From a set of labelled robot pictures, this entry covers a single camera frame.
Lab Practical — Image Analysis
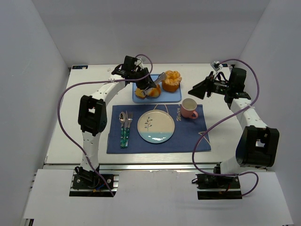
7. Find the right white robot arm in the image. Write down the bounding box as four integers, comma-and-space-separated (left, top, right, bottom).
188, 68, 279, 177

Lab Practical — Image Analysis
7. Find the pink mug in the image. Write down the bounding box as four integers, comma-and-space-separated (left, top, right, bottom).
180, 98, 198, 119

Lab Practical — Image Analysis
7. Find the fork with teal handle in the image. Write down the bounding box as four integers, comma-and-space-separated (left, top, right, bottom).
125, 112, 133, 148

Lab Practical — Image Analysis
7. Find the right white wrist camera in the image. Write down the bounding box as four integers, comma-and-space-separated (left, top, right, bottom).
210, 61, 223, 72

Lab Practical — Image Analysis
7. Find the knife with teal handle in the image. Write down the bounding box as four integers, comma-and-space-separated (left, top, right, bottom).
123, 111, 129, 148

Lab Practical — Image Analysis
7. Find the purple cable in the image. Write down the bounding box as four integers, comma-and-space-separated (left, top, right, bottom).
57, 54, 154, 196
192, 59, 261, 196

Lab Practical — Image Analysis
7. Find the left blue corner label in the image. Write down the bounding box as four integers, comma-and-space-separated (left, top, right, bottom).
71, 65, 88, 70

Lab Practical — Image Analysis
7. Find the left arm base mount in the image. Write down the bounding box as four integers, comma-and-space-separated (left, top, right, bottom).
69, 166, 117, 197

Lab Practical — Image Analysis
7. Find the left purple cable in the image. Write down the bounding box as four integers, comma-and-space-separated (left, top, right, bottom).
57, 54, 154, 196

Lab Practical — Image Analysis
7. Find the glazed ring bread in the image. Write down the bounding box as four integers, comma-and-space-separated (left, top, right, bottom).
144, 84, 161, 97

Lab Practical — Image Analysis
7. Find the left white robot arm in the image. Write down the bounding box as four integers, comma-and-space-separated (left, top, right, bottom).
75, 56, 166, 188

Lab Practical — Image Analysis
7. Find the spoon with teal handle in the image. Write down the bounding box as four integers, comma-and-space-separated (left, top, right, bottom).
119, 112, 126, 148

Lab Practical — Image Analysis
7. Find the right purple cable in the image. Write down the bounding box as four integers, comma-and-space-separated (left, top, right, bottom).
192, 59, 261, 196

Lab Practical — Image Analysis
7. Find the light blue tray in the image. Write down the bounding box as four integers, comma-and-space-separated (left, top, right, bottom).
132, 82, 182, 104

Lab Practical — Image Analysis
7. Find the aluminium front rail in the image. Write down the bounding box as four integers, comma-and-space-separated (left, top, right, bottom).
42, 162, 269, 174

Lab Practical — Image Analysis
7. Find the orange round cake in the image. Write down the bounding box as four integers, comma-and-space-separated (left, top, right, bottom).
162, 70, 182, 92

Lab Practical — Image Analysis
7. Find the blue cloth placemat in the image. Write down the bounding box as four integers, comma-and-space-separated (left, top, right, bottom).
106, 104, 207, 154

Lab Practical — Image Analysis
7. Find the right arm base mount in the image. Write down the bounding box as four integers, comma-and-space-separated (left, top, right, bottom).
191, 162, 242, 200

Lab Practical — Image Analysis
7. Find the white and blue plate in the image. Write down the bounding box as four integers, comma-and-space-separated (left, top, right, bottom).
137, 110, 175, 144

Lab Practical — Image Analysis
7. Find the sliced loaf bread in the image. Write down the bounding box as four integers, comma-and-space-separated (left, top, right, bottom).
135, 88, 146, 99

